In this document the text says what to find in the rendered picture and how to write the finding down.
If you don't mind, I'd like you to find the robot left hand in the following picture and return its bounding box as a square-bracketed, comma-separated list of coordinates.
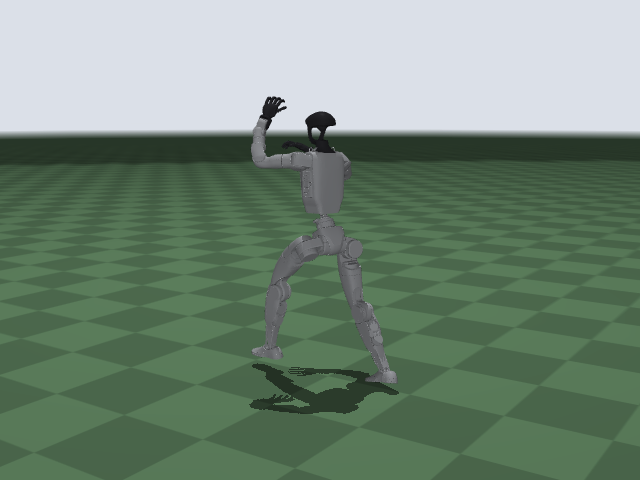
[259, 97, 287, 130]

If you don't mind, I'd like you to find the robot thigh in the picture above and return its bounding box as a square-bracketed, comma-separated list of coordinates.
[270, 235, 323, 302]
[337, 237, 372, 323]

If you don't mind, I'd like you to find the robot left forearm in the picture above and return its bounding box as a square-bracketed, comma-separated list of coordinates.
[251, 118, 268, 162]

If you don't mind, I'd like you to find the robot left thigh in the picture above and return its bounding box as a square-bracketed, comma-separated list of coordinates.
[270, 235, 323, 302]

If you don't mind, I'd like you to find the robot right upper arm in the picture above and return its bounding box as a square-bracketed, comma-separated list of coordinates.
[339, 152, 352, 181]

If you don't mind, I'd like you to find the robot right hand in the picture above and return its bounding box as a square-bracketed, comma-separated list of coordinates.
[282, 141, 313, 152]

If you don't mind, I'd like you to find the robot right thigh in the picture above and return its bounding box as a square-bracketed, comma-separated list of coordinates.
[337, 237, 372, 323]

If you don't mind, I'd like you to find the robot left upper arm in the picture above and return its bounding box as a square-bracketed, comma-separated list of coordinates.
[252, 152, 312, 171]

